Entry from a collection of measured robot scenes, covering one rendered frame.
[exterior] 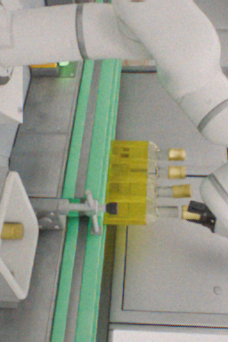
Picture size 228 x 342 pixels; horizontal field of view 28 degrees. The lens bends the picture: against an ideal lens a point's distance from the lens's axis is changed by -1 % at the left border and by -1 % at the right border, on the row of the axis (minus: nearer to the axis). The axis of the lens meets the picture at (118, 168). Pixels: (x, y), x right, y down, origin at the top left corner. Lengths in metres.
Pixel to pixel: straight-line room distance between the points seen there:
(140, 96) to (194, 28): 0.97
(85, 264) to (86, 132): 0.32
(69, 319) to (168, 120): 0.78
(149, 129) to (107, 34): 0.77
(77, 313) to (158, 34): 0.60
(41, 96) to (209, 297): 0.66
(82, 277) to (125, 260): 0.23
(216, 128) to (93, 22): 0.26
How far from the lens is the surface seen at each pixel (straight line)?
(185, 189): 1.15
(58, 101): 1.18
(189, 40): 0.65
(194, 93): 0.70
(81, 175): 1.05
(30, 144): 1.10
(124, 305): 1.17
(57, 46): 0.78
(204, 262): 1.22
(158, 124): 1.52
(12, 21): 0.81
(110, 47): 0.77
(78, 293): 1.02
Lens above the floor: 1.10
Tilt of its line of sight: 5 degrees down
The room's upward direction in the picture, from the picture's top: 91 degrees clockwise
